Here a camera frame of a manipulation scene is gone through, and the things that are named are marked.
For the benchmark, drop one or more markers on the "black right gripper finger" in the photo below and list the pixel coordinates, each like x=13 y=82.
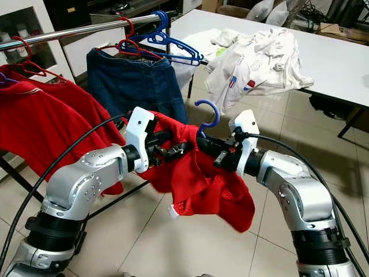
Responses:
x=205 y=148

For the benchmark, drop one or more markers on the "purple plastic hanger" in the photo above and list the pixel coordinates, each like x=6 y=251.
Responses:
x=212 y=112
x=6 y=79

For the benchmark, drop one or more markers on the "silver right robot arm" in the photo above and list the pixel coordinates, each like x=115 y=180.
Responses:
x=305 y=196

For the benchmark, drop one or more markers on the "blue plastic hanger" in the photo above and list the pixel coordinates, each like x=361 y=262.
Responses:
x=167 y=41
x=181 y=55

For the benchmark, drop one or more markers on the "red plastic hanger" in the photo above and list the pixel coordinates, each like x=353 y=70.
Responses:
x=29 y=60
x=132 y=49

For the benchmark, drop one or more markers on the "blue denim garment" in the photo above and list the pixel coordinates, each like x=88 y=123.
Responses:
x=138 y=86

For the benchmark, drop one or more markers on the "white garment flag patches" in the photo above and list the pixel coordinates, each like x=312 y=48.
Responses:
x=256 y=63

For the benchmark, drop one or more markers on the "brown armchair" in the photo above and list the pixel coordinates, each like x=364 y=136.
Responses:
x=230 y=10

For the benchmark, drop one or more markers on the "grey pillow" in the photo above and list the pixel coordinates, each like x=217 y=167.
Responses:
x=278 y=12
x=259 y=10

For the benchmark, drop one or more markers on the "black television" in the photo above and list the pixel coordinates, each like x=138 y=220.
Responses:
x=66 y=14

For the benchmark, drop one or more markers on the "cardboard box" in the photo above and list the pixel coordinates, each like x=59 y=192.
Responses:
x=343 y=31

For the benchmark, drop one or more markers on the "white glass door cabinet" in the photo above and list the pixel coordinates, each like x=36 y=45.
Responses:
x=23 y=26

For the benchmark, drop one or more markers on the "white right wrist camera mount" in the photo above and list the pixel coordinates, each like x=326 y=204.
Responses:
x=245 y=138

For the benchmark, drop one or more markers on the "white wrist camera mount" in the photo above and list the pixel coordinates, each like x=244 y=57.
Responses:
x=245 y=138
x=140 y=135

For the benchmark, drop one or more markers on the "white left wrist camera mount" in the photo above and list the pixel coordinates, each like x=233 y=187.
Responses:
x=140 y=135

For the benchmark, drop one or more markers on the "steel rail clothes rack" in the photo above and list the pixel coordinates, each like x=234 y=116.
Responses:
x=69 y=33

